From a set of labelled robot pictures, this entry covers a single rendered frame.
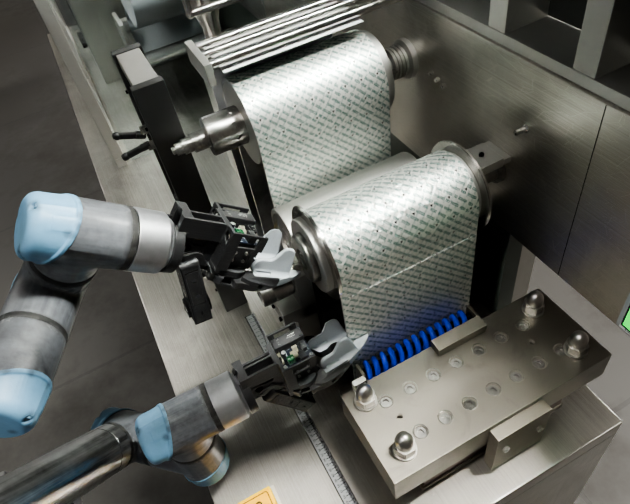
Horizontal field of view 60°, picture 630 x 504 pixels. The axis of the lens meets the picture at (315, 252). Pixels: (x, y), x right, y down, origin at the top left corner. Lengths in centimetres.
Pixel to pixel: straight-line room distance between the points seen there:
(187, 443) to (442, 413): 38
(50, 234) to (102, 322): 201
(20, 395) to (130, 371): 178
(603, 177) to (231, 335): 76
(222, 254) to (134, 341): 181
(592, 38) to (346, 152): 42
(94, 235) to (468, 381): 59
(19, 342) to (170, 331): 62
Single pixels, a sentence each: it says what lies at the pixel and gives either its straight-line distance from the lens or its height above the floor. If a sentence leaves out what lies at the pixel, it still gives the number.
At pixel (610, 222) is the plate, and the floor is 129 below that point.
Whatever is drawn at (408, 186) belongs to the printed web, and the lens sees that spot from 77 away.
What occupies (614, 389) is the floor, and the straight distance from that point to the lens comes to 218.
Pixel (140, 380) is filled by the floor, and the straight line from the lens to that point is 233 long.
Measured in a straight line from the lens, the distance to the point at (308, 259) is 74.
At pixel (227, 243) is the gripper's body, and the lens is 66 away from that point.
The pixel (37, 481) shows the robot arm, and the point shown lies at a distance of 80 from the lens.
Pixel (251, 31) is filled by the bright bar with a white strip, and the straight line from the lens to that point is 93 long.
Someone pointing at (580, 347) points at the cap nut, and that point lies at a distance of 94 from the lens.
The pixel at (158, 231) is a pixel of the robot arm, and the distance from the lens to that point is 64.
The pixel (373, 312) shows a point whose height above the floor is 114.
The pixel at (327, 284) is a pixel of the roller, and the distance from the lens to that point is 74.
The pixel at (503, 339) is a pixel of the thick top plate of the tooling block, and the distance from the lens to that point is 96.
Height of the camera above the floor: 181
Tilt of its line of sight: 46 degrees down
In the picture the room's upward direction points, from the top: 12 degrees counter-clockwise
